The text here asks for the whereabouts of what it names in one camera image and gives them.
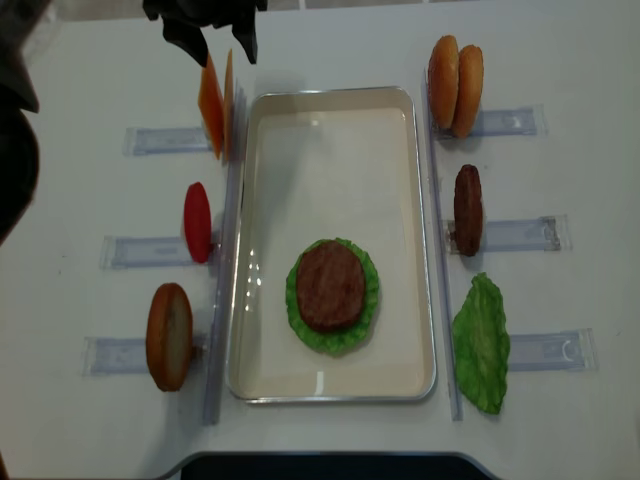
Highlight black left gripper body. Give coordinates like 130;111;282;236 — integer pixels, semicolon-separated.
143;0;268;28

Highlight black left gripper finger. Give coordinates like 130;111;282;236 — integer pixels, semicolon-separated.
231;13;258;64
163;18;209;68

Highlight orange cheese slice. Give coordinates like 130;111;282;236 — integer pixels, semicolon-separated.
198;55;224;159

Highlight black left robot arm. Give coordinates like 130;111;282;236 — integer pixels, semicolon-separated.
1;1;268;239

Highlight red tomato slice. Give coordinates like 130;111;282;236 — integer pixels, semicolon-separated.
183;182;212;264

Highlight meat patty on burger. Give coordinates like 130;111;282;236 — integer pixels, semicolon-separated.
295;240;366;333

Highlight standing brown meat patty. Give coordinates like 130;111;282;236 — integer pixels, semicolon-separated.
454;164;484;256

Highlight lettuce leaf on burger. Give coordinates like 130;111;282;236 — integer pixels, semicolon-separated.
285;238;380;357

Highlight standing green lettuce leaf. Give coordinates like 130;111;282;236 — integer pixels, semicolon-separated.
452;272;511;415

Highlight white rectangular tray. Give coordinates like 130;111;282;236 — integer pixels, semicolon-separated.
226;86;436;404

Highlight sesame bun top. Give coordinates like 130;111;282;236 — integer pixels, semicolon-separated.
427;35;459;129

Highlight plain bun slice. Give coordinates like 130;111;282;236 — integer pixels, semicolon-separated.
451;45;484;138

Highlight long clear right divider strip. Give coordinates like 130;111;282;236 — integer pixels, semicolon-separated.
422;69;463;422

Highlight long clear divider strip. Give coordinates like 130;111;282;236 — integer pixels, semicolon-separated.
203;83;246;426
422;69;463;422

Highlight left bun half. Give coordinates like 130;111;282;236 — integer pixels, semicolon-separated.
145;283;193;392

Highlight long clear left divider strip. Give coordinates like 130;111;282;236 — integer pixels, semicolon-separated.
203;83;246;426

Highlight clear cheese holder rail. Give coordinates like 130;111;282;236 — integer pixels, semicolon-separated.
123;127;212;156

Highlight clear tomato holder rail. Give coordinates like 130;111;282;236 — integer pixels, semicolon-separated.
99;236;197;270

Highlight clear bun holder rail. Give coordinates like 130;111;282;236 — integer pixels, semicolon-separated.
435;103;547;141
82;335;209;377

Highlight clear left bun holder rail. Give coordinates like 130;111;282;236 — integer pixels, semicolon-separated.
82;335;209;377

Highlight clear patty holder rail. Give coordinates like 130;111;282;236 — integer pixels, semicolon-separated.
444;214;571;254

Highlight clear lettuce holder rail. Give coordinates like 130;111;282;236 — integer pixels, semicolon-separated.
508;328;599;372

